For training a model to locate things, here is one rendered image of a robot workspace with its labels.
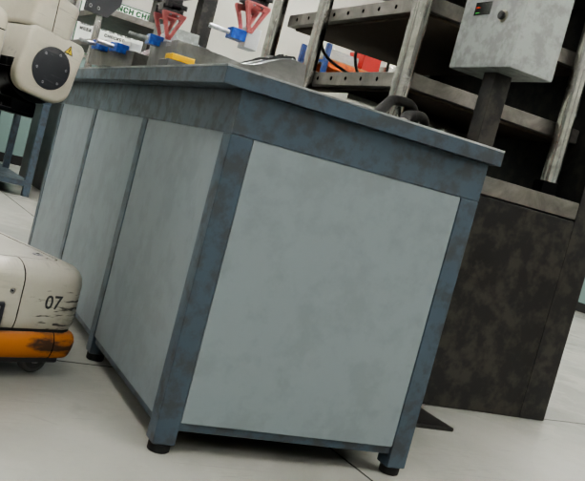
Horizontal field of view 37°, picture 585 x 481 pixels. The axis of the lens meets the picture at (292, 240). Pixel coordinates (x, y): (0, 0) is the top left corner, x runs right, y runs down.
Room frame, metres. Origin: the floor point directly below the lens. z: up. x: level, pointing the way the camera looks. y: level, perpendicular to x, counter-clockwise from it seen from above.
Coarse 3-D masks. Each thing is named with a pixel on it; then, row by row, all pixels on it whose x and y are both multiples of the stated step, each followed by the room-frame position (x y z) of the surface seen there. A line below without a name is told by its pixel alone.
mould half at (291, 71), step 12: (156, 48) 2.46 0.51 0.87; (168, 48) 2.34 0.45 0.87; (180, 48) 2.28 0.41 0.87; (192, 48) 2.30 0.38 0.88; (204, 48) 2.31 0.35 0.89; (156, 60) 2.43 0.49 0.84; (204, 60) 2.31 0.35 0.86; (216, 60) 2.33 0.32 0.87; (228, 60) 2.34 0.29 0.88; (276, 60) 2.40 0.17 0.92; (288, 60) 2.42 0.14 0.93; (264, 72) 2.39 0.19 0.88; (276, 72) 2.41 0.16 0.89; (288, 72) 2.42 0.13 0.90; (300, 72) 2.44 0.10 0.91; (300, 84) 2.44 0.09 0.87
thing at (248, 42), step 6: (210, 24) 2.20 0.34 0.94; (222, 30) 2.22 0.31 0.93; (228, 30) 2.22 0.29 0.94; (234, 30) 2.21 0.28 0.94; (240, 30) 2.22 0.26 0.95; (246, 30) 2.24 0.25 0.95; (258, 30) 2.24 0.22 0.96; (228, 36) 2.23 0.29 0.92; (234, 36) 2.22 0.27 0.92; (240, 36) 2.22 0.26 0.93; (246, 36) 2.23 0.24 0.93; (252, 36) 2.23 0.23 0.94; (258, 36) 2.24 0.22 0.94; (240, 42) 2.25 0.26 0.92; (246, 42) 2.23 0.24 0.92; (252, 42) 2.23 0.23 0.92; (258, 42) 2.24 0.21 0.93; (240, 48) 2.26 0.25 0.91; (246, 48) 2.23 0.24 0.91; (252, 48) 2.24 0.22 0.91
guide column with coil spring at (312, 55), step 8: (320, 0) 3.42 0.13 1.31; (328, 0) 3.40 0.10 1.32; (320, 8) 3.41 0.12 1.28; (328, 8) 3.41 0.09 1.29; (320, 16) 3.40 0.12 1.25; (328, 16) 3.42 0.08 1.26; (320, 24) 3.40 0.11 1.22; (312, 32) 3.41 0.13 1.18; (320, 32) 3.40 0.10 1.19; (312, 40) 3.41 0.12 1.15; (320, 40) 3.41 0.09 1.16; (312, 48) 3.40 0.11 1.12; (320, 48) 3.41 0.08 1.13; (312, 56) 3.40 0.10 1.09; (312, 64) 3.40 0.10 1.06; (312, 72) 3.41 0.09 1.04; (304, 80) 3.40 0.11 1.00; (312, 80) 3.42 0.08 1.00
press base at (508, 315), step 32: (480, 224) 2.86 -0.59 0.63; (512, 224) 2.92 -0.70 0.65; (544, 224) 2.97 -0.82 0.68; (480, 256) 2.87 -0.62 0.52; (512, 256) 2.93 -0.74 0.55; (544, 256) 2.99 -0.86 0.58; (480, 288) 2.89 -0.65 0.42; (512, 288) 2.95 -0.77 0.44; (544, 288) 3.01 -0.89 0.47; (448, 320) 2.85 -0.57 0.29; (480, 320) 2.91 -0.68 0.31; (512, 320) 2.97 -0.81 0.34; (544, 320) 3.03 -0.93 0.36; (448, 352) 2.86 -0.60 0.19; (480, 352) 2.92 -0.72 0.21; (512, 352) 2.98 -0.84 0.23; (448, 384) 2.88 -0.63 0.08; (480, 384) 2.94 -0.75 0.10; (512, 384) 3.00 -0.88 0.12; (512, 416) 3.02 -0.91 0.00
